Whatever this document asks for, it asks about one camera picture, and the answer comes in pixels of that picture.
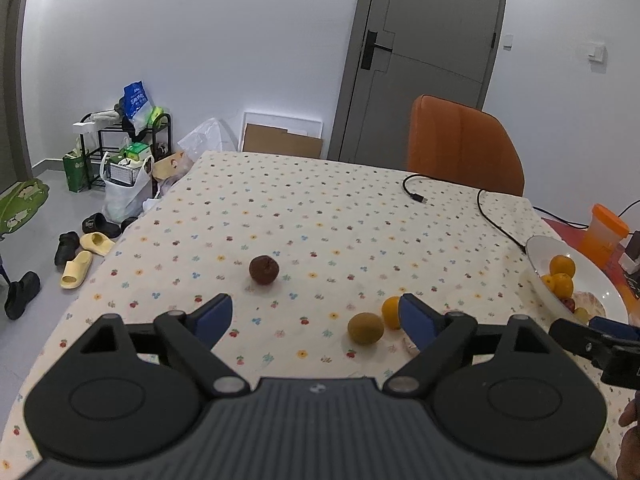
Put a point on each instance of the white plastic bag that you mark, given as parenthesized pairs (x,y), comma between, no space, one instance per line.
(125,201)

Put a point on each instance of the small yellow orange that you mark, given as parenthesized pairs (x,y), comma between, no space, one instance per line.
(390,312)

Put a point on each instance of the grey door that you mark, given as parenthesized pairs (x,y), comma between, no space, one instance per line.
(443,48)

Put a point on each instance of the black door handle lock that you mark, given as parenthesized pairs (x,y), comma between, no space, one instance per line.
(369,47)

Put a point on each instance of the large orange mandarin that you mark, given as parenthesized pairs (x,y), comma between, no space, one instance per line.
(560,284)

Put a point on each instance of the red orange table mat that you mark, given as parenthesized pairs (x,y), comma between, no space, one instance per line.
(615,272)

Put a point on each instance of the green floor mat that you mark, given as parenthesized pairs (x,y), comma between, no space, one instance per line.
(21,204)

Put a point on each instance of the green-brown kiwi fruit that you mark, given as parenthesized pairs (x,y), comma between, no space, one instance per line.
(365,328)

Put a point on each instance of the orange lidded cup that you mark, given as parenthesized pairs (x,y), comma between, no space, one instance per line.
(605,231)

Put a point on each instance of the small green fruit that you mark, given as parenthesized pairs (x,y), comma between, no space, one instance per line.
(582,315)

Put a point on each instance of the white plate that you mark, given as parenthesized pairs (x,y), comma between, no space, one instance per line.
(588,278)

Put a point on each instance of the white wall switch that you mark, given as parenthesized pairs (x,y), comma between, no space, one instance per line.
(596,52)

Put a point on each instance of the person right hand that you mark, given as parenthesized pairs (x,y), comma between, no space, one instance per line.
(628,463)

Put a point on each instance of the dark brown round fruit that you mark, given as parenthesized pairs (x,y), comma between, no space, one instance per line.
(263,270)

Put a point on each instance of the black metal shelf rack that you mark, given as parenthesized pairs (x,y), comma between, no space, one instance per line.
(108,133)

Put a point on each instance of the cardboard sheet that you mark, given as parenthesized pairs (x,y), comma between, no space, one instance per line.
(277,141)

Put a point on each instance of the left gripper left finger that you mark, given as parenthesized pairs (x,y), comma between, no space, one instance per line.
(123,392)

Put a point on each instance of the orange chair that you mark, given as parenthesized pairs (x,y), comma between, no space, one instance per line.
(459,144)

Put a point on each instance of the red apple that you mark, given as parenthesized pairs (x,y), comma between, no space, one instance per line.
(569,303)

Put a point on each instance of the black shoe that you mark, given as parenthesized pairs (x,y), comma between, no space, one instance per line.
(68,244)

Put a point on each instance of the blue plastic bag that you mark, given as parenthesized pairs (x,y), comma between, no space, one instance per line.
(137,105)

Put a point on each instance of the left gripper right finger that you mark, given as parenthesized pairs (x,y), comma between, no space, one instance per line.
(508,392)

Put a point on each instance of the yellow slipper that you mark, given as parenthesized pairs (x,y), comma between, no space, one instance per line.
(76,270)

